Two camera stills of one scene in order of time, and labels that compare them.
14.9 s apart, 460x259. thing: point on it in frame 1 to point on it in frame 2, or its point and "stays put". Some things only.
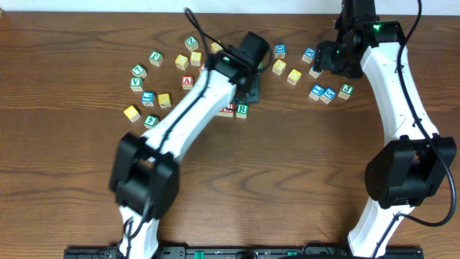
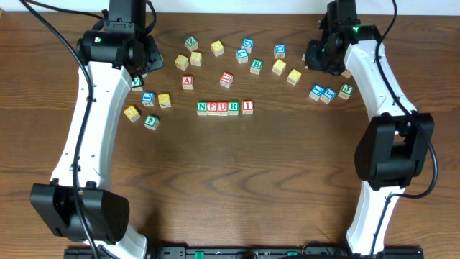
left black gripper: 251,91 to 152,57
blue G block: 328,95 stays put
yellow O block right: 294,76 stays put
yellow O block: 215,47 stays put
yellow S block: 279,66 stays put
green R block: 242,110 to 233,108
